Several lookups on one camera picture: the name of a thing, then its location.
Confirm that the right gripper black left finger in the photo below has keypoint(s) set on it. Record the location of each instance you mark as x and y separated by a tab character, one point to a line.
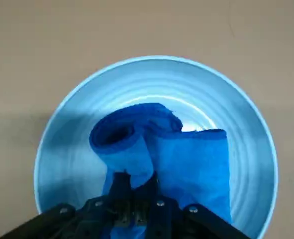
97	214

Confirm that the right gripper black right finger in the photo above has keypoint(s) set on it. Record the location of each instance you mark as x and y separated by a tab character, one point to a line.
167	216

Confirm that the blue cloth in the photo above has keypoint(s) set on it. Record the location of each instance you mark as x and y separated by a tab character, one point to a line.
191	161

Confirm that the light blue plastic plate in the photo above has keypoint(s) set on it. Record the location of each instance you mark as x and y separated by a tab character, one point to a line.
69	149

